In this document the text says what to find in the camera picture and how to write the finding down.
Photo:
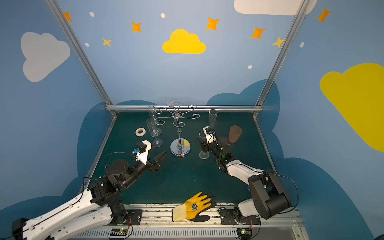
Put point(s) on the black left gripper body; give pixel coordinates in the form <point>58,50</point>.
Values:
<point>153,165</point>

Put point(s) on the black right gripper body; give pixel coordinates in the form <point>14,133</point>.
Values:
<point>212,147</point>

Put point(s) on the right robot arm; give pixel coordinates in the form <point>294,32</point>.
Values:
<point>269,196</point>

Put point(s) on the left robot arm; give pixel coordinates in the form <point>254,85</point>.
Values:
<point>96,206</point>

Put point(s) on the chrome wine glass rack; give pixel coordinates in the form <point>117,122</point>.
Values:
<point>179,147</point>

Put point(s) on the brown oval pad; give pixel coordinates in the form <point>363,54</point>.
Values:
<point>235,133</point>

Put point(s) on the white tape roll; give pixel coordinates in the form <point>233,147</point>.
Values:
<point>140,132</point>

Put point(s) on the yellow black work glove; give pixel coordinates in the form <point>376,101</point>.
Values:
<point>193,208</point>

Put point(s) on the left controller board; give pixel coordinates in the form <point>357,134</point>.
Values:
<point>118,233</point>

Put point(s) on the controller board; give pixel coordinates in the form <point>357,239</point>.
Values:
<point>118,233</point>
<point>244,234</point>

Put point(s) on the right controller board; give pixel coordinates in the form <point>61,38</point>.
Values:
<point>244,234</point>

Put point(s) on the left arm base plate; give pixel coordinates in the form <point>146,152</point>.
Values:
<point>133,217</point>

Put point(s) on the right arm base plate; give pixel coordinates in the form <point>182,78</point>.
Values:
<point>234,217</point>

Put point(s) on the horizontal aluminium frame bar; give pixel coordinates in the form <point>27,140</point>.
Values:
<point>127,108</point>

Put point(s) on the aluminium rail base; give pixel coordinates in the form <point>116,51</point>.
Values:
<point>156,224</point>

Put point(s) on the right aluminium frame post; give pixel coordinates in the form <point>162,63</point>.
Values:
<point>292,32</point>

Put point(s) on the aluminium frame post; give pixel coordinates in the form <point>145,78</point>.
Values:
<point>58,13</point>
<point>292,32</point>

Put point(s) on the left aluminium frame post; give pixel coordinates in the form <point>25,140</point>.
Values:
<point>58,13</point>

